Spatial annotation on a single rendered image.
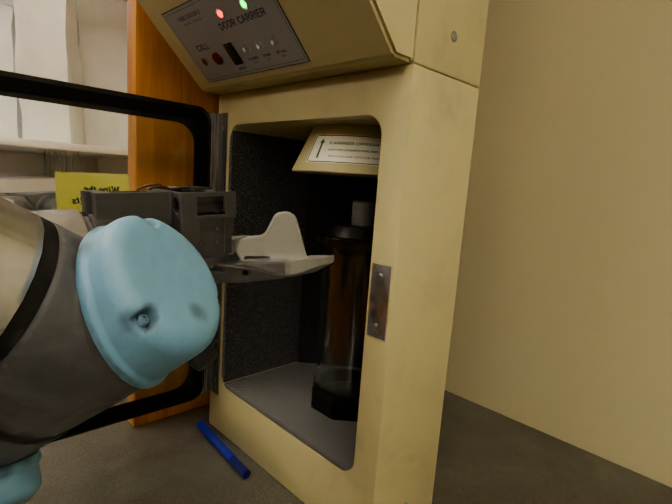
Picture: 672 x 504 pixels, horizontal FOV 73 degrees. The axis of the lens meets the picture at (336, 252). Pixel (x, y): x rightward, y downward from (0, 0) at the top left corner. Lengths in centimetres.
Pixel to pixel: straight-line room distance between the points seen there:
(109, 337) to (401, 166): 28
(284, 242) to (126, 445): 40
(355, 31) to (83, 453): 59
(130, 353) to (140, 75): 50
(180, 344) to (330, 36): 30
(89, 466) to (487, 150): 76
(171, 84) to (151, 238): 48
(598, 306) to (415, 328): 39
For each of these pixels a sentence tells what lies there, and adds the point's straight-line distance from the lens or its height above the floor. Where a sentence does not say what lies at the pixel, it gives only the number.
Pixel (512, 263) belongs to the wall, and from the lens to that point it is 83.
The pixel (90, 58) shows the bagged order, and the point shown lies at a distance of 173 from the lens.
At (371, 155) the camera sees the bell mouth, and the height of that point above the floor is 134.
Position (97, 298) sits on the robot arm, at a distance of 21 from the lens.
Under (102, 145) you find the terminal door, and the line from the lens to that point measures 58.
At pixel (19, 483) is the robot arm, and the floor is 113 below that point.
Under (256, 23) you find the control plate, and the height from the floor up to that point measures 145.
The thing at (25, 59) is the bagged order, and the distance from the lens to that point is 159.
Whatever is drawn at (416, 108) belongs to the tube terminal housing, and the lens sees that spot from 42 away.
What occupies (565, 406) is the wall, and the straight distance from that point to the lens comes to 85.
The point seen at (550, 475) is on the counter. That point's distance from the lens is 74.
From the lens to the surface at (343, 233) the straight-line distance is 54.
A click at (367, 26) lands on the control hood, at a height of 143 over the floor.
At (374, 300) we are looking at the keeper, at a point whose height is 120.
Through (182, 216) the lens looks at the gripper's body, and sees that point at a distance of 39.
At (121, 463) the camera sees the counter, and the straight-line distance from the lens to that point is 68.
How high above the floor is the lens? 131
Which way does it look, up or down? 9 degrees down
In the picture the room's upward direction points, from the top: 4 degrees clockwise
